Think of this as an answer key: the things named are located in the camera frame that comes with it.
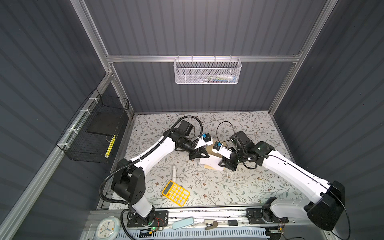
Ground white glue stick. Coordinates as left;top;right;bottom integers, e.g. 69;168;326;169
172;165;177;182

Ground yellow calculator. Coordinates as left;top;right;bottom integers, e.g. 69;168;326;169
162;181;190;207

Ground white paper letter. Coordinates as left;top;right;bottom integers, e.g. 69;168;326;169
200;156;224;171

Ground white analog clock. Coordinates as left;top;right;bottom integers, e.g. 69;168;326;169
94;217;121;240

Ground black corrugated cable hose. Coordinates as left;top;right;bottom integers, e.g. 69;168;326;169
98;115;204;240

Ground light blue eraser case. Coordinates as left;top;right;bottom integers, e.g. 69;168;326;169
172;218;195;230

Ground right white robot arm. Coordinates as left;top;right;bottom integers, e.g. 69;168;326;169
213;131;345;231

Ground black wire basket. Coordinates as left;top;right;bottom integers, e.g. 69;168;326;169
57;90;130;164

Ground small metal latch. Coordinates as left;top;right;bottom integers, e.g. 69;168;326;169
204;219;219;231

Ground manila paper envelope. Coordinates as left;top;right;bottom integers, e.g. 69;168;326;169
205;143;222;158

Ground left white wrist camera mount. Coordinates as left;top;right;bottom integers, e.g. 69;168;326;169
195;134;213;149

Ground pens in white basket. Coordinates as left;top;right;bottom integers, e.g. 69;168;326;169
198;75;238;84

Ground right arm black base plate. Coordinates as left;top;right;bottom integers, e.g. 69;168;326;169
246;208;289;224

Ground white wire mesh basket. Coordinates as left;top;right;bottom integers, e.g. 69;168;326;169
173;58;242;85

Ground white slotted cable duct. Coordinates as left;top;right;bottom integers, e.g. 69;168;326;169
128;227;271;240

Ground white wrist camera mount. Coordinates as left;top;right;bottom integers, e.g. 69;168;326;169
212;142;233;159
195;134;213;149

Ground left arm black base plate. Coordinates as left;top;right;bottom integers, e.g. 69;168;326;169
125;210;169;228

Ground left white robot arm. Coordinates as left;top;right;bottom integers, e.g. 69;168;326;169
111;117;213;221

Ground small black square block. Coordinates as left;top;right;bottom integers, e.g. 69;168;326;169
228;220;238;227

